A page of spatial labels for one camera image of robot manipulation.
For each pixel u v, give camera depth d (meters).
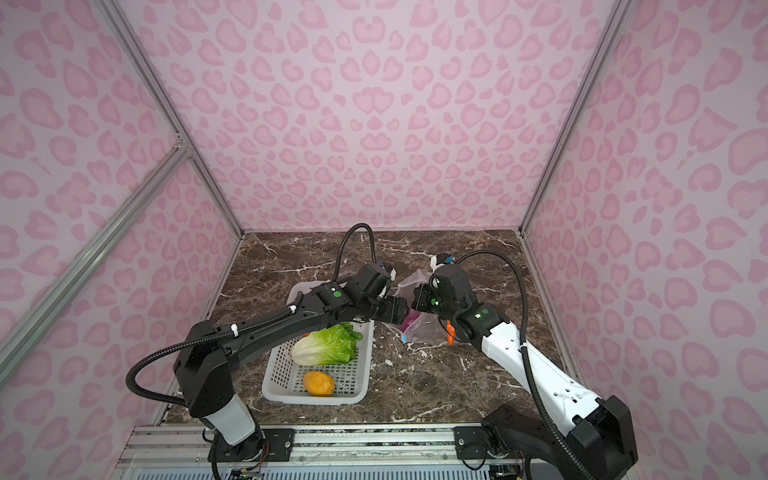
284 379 0.80
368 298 0.65
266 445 0.72
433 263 0.72
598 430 0.38
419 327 0.75
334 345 0.80
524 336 0.49
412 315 0.80
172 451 0.73
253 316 0.98
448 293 0.60
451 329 0.88
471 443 0.72
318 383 0.78
